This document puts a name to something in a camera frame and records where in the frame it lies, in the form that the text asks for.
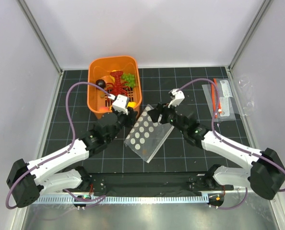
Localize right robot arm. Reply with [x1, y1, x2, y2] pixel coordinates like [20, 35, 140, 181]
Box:
[147, 104, 285, 200]

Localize black grid mat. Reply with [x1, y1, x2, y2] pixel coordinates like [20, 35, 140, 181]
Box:
[43, 67, 236, 173]

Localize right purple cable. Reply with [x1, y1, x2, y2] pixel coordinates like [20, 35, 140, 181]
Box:
[178, 78, 285, 210]

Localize yellow toy lemon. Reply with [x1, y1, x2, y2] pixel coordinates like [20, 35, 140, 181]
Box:
[128, 102, 137, 108]

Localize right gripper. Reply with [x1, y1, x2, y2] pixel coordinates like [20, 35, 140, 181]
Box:
[148, 100, 186, 134]

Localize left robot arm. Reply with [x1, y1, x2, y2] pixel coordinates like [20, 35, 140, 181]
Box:
[6, 107, 138, 209]

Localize red toy lobster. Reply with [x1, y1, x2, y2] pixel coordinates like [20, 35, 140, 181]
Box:
[106, 70, 132, 96]

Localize peach toy fruit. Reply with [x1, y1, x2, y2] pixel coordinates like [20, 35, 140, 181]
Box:
[98, 107, 109, 113]

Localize green toy grapes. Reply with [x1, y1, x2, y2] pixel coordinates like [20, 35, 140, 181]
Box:
[121, 73, 136, 88]

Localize clear dotted zip bag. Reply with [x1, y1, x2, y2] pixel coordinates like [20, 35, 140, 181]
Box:
[124, 104, 174, 163]

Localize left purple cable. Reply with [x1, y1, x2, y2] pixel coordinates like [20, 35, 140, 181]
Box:
[4, 81, 117, 210]

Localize spare zip bags orange zippers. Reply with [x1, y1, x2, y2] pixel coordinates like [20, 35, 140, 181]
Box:
[202, 78, 236, 122]

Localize purple cable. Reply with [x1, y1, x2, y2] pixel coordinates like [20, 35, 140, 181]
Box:
[4, 81, 117, 210]
[178, 78, 285, 210]

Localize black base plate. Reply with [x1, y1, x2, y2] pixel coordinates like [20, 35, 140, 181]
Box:
[68, 172, 234, 197]

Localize dark plum toy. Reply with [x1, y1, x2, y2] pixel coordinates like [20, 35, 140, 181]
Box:
[95, 79, 106, 89]

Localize slotted cable duct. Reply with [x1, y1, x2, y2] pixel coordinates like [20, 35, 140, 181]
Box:
[34, 194, 209, 205]

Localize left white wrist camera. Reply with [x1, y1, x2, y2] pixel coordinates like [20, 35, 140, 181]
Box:
[112, 94, 130, 115]

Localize orange plastic basket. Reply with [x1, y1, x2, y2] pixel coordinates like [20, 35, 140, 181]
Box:
[87, 56, 143, 119]

